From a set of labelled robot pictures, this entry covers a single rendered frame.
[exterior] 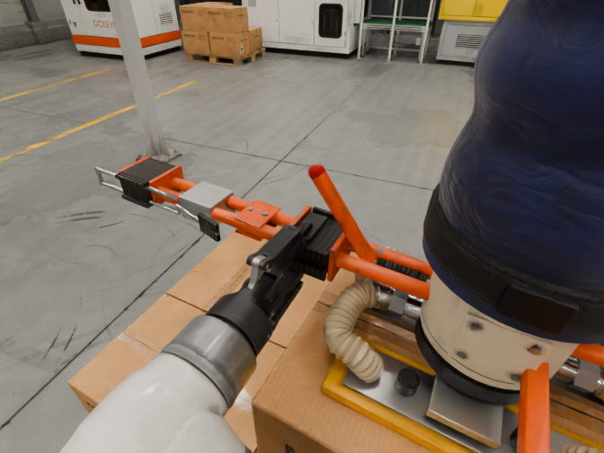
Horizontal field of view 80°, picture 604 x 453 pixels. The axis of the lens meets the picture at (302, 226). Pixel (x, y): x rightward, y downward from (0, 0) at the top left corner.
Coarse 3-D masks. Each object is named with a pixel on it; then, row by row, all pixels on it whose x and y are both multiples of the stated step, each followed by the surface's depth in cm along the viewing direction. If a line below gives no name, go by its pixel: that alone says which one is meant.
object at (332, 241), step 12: (300, 216) 54; (324, 216) 56; (324, 228) 54; (336, 228) 54; (312, 240) 51; (324, 240) 51; (336, 240) 52; (348, 240) 52; (300, 252) 50; (312, 252) 49; (324, 252) 48; (336, 252) 49; (348, 252) 55; (300, 264) 51; (312, 264) 51; (324, 264) 50; (312, 276) 51; (324, 276) 50
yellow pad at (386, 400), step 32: (384, 352) 52; (352, 384) 47; (384, 384) 47; (416, 384) 45; (384, 416) 45; (416, 416) 44; (512, 416) 44; (448, 448) 42; (480, 448) 41; (512, 448) 42
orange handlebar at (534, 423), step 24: (168, 192) 62; (216, 216) 58; (240, 216) 56; (264, 216) 56; (288, 216) 57; (336, 264) 50; (360, 264) 49; (408, 264) 50; (408, 288) 46; (600, 360) 39; (528, 384) 36; (528, 408) 34; (528, 432) 32
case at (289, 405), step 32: (320, 320) 58; (288, 352) 54; (320, 352) 54; (416, 352) 54; (288, 384) 50; (320, 384) 50; (256, 416) 49; (288, 416) 46; (320, 416) 46; (352, 416) 46; (576, 416) 47; (288, 448) 50; (320, 448) 45; (352, 448) 43; (384, 448) 43; (416, 448) 43
